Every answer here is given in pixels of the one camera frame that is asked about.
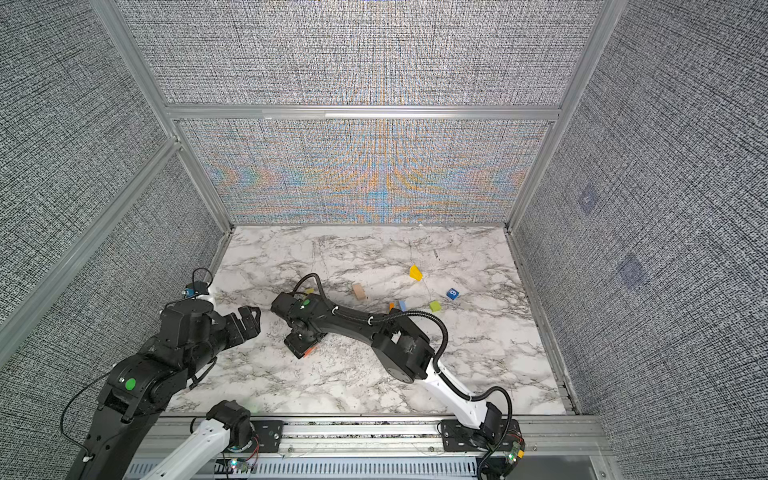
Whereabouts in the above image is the long natural wood block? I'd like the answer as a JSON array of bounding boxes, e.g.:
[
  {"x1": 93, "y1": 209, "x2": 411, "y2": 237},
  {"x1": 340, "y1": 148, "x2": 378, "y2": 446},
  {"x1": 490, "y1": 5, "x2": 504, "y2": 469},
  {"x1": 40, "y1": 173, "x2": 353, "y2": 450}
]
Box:
[{"x1": 352, "y1": 283, "x2": 367, "y2": 301}]

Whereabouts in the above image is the yellow wooden wedge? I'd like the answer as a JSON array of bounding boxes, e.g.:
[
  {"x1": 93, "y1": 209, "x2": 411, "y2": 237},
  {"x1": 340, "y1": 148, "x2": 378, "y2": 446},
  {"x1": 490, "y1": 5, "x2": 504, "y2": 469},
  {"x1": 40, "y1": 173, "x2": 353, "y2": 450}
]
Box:
[{"x1": 409, "y1": 265, "x2": 423, "y2": 281}]

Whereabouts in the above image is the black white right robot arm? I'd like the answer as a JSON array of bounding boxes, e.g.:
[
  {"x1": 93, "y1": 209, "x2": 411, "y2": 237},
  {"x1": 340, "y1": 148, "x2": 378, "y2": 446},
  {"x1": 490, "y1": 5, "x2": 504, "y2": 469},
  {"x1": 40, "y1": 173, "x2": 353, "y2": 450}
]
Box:
[{"x1": 271, "y1": 292, "x2": 513, "y2": 449}]

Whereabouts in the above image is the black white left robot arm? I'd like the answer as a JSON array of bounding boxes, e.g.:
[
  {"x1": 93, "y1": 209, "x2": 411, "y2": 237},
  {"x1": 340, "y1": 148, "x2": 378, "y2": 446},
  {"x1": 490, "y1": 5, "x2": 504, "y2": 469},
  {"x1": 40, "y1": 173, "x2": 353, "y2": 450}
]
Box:
[{"x1": 67, "y1": 299, "x2": 261, "y2": 479}]

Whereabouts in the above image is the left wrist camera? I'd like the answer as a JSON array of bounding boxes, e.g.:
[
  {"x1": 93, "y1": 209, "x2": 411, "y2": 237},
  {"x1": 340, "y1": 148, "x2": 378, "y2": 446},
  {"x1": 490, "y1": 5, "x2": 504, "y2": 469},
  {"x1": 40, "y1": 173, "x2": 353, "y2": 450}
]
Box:
[{"x1": 183, "y1": 281, "x2": 212, "y2": 301}]

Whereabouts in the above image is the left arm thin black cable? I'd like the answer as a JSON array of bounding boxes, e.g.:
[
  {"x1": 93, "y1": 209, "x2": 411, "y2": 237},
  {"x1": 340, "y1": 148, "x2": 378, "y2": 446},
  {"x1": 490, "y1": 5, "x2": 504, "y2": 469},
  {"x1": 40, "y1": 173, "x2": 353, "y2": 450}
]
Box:
[{"x1": 58, "y1": 266, "x2": 217, "y2": 454}]

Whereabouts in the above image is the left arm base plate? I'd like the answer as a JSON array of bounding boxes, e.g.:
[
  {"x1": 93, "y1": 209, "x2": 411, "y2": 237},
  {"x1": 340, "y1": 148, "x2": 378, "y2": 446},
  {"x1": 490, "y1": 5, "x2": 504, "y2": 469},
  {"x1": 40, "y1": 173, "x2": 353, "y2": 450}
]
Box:
[{"x1": 240, "y1": 420, "x2": 285, "y2": 454}]

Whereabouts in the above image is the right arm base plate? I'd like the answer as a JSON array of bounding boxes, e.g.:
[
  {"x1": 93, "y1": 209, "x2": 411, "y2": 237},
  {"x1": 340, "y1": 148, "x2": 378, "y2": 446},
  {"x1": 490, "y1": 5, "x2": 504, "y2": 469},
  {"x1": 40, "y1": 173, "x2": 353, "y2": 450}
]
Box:
[{"x1": 437, "y1": 419, "x2": 525, "y2": 453}]

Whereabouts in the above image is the aluminium front rail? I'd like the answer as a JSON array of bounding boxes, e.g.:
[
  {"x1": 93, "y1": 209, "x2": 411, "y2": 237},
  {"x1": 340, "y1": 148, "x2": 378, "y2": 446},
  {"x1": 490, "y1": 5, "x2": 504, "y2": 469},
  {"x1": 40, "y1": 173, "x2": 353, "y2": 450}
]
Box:
[{"x1": 251, "y1": 414, "x2": 614, "y2": 459}]

